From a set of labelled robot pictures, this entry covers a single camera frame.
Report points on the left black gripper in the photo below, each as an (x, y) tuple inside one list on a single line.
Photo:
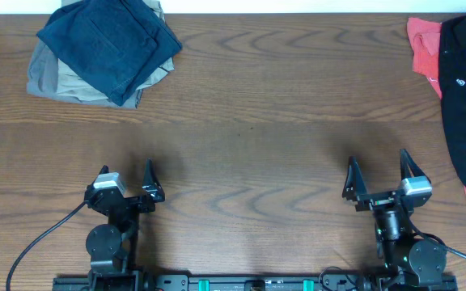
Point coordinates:
[(152, 188)]

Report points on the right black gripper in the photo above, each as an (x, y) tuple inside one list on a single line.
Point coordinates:
[(383, 202)]

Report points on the navy blue shorts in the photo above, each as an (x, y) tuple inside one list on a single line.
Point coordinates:
[(109, 48)]

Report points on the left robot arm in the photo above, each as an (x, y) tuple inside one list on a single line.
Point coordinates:
[(112, 246)]

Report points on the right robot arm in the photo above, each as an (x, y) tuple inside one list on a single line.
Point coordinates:
[(410, 260)]

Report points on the folded grey trousers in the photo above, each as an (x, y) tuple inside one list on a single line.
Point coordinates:
[(53, 79)]

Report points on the red garment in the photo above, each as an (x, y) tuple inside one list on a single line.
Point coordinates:
[(424, 38)]

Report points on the folded khaki trousers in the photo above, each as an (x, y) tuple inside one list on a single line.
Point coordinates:
[(75, 87)]

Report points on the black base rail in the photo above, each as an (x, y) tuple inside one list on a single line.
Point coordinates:
[(324, 281)]

